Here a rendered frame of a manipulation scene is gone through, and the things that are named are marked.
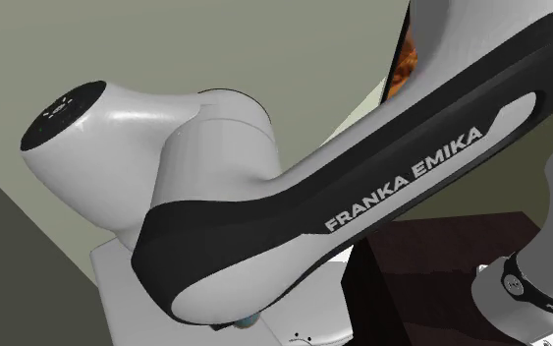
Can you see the pale blue round thing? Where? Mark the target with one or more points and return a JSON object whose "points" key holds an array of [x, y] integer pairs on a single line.
{"points": [[247, 323]]}

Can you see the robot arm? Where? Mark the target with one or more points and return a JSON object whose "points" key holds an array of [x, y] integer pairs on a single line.
{"points": [[113, 144]]}

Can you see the dark brown robot stand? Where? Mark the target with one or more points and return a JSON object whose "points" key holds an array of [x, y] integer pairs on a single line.
{"points": [[424, 254]]}

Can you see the black framed orange wall picture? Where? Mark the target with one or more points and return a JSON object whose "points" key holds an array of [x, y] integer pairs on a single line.
{"points": [[402, 72]]}

